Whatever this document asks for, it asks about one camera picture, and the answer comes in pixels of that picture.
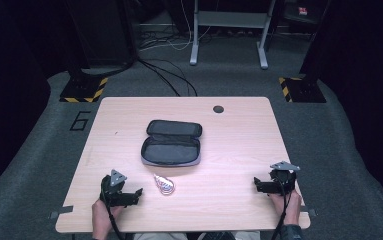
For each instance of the dark box with red label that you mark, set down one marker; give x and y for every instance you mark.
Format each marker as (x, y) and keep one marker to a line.
(299, 10)

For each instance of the person's left hand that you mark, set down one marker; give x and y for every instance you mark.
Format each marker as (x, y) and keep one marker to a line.
(101, 215)

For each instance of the grey metal desk frame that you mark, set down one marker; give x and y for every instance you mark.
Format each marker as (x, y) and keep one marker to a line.
(232, 20)

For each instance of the black tape floor marking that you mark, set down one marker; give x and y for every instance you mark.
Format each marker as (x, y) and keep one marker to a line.
(80, 120)

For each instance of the grey tape strip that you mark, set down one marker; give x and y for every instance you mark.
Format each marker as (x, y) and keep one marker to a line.
(61, 211)
(309, 211)

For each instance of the black cabinet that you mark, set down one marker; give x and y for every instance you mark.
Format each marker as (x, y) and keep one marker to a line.
(100, 30)

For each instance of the dark zippered pouch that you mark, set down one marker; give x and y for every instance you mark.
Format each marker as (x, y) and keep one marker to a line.
(172, 144)

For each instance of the person's right hand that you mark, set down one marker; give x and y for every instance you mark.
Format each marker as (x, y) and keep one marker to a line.
(291, 208)

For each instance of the black stand base hazard tape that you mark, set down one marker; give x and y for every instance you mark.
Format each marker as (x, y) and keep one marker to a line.
(304, 90)
(85, 90)

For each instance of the person's legs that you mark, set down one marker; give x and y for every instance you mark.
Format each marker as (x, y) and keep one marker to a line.
(195, 236)

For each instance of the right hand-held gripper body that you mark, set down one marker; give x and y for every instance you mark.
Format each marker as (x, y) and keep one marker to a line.
(283, 179)

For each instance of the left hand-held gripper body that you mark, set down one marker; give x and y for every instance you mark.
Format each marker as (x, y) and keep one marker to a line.
(113, 191)

